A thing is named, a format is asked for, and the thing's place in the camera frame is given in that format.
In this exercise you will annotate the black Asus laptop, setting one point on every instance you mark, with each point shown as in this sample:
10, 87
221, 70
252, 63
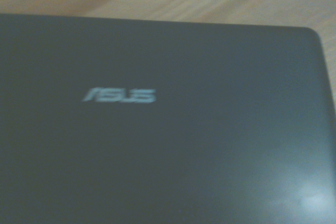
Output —
168, 129

